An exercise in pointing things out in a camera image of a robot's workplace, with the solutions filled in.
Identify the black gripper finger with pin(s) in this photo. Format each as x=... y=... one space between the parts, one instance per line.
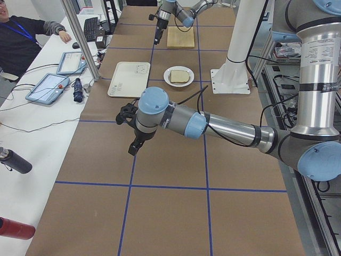
x=157 y=37
x=135 y=146

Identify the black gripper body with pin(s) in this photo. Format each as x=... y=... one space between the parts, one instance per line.
x=140 y=135
x=160 y=24

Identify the white round plate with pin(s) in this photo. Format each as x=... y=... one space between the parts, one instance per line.
x=167 y=76

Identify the bread slice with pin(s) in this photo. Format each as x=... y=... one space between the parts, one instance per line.
x=179 y=76

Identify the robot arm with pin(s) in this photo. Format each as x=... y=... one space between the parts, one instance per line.
x=186 y=17
x=312 y=146

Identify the wooden cutting board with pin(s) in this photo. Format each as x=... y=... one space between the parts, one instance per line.
x=177 y=39

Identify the cream bear serving tray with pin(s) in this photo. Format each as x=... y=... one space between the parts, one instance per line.
x=129 y=79

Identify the black keyboard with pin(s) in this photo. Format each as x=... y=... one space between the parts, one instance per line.
x=90 y=29

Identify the folded navy umbrella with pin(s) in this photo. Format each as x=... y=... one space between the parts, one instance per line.
x=78 y=91

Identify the black computer mouse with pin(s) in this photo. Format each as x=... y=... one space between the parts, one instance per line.
x=75 y=45

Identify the far teach pendant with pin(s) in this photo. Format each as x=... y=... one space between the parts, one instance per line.
x=71 y=63

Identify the teach pendant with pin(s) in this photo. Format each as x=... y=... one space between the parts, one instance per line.
x=48 y=89
x=71 y=63

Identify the near teach pendant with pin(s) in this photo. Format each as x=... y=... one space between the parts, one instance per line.
x=48 y=89

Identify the black water bottle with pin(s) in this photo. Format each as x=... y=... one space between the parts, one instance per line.
x=14 y=161

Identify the seated person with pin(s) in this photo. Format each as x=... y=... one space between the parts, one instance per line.
x=19 y=45

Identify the red water bottle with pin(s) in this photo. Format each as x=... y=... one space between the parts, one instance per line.
x=17 y=230

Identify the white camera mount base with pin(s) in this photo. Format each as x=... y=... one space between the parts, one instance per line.
x=229 y=82

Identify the white camera pole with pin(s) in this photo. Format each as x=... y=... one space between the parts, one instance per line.
x=249 y=14

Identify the aluminium frame post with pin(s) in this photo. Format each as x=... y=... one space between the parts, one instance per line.
x=80 y=38

